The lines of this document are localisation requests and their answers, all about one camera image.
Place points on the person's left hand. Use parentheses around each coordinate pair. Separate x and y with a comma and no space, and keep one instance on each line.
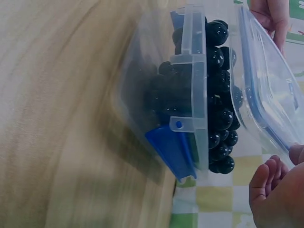
(273,19)

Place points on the person's right hand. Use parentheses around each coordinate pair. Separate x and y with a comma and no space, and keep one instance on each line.
(280,197)

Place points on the person's left fingers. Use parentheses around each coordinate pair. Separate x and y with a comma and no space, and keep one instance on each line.
(278,35)

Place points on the clear lid with blue seal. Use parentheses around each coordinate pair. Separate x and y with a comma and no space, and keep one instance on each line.
(266,71)

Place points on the clear plastic container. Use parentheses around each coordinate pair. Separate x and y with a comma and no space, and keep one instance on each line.
(198,95)

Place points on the pile of black marbles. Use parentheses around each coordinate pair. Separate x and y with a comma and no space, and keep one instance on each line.
(219,116)

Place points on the blue plastic wedge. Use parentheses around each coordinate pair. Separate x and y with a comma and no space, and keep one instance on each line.
(166,147)

